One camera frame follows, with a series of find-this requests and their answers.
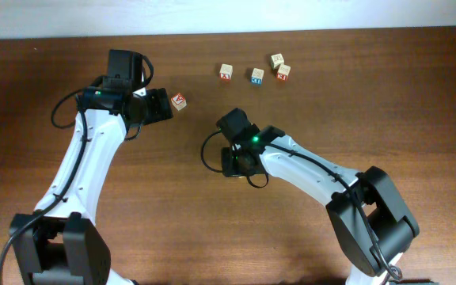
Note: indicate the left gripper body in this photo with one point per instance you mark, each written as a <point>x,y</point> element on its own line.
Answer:
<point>157,108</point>

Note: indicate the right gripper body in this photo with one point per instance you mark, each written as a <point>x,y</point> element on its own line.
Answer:
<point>232,165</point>

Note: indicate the red X wooden block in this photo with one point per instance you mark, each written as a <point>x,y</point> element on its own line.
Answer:
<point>225,72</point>

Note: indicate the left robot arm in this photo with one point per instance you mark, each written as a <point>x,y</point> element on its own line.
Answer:
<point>58,243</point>

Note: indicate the green R wooden block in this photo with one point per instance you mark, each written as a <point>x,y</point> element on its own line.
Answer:
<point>276,60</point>

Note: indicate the blue sided wooden block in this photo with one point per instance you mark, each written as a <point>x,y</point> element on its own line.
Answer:
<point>257,76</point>

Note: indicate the red sided wooden block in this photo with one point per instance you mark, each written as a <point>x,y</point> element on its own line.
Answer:
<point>283,72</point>

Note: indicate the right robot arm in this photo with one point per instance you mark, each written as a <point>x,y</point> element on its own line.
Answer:
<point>372,223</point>

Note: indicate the red A wooden block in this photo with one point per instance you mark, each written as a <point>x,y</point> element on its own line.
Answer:
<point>179,101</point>

